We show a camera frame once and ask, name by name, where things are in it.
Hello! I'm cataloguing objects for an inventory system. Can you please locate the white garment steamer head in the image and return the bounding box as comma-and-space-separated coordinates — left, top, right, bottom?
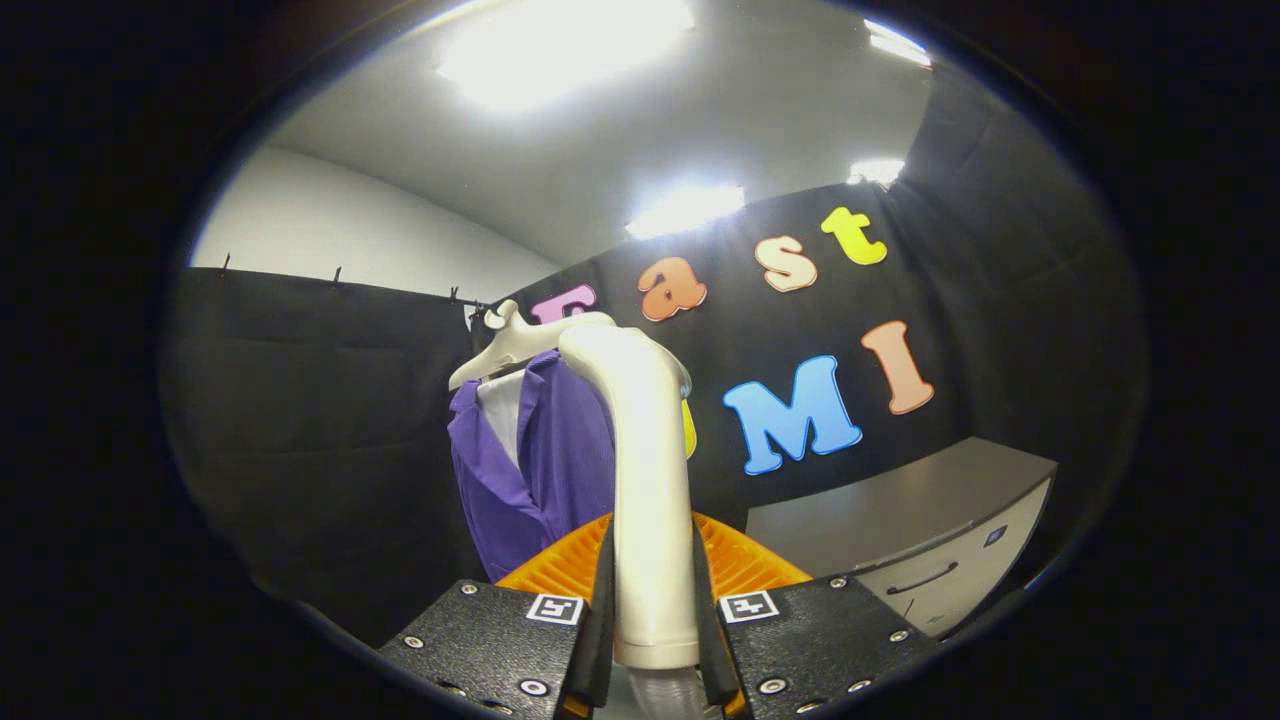
558, 322, 701, 671

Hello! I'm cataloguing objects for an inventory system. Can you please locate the large ceiling light panel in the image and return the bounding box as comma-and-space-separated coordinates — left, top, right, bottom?
437, 0, 696, 111

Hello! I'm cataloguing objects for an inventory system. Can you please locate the white ironing pad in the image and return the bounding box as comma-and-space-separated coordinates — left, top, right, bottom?
478, 368, 529, 471

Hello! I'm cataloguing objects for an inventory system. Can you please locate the ceiling light strip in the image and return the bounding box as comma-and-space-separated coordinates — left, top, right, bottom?
865, 18, 933, 69
626, 185, 746, 241

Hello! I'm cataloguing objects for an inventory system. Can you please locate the purple jacket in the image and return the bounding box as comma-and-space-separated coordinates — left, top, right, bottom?
447, 350, 617, 584

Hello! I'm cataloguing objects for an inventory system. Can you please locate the grey cabinet with dark top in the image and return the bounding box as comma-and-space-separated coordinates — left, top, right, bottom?
745, 436, 1059, 639

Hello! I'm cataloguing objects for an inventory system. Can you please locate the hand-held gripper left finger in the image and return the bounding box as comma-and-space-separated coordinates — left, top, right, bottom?
378, 512, 616, 720

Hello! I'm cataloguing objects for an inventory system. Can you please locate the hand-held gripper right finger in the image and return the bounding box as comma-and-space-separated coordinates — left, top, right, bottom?
692, 512, 941, 720

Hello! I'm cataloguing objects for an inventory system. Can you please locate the white clothes hanger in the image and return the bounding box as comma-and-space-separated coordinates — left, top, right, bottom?
448, 298, 616, 391

